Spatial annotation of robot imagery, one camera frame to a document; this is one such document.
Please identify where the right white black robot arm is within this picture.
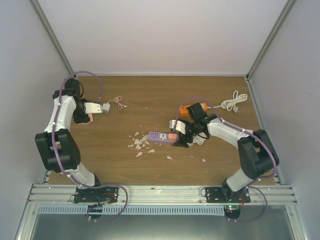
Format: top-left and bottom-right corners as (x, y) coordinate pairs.
(169, 102), (280, 203)

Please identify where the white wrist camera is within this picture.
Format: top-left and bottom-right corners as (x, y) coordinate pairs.
(169, 119), (186, 134)
(84, 102), (103, 114)

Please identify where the small pink plug adapter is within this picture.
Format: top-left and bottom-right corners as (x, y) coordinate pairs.
(168, 133), (178, 142)

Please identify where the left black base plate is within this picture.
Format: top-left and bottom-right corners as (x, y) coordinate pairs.
(69, 186), (119, 204)

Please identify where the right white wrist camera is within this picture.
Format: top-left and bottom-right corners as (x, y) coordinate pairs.
(169, 119), (186, 134)

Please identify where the pink cube socket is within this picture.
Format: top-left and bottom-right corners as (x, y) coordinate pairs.
(80, 113), (93, 125)

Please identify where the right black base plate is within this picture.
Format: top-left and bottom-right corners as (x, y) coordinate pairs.
(200, 186), (251, 204)

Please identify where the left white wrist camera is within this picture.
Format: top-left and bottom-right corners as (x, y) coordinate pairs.
(84, 102), (103, 114)

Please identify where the orange power strip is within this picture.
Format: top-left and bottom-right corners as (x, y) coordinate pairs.
(179, 102), (208, 117)

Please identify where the grey slotted cable duct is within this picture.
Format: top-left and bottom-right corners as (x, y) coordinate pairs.
(38, 204), (225, 216)

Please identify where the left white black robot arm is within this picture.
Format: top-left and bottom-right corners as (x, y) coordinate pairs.
(35, 76), (103, 202)

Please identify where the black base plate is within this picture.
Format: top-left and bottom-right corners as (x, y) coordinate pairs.
(69, 186), (119, 204)
(200, 186), (251, 204)

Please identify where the aluminium front rail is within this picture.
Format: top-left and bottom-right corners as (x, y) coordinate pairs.
(27, 184), (298, 206)

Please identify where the pink usb cable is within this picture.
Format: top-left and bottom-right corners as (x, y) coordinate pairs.
(107, 96), (128, 111)

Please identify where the purple power strip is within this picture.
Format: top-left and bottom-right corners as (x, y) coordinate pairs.
(148, 131), (179, 145)

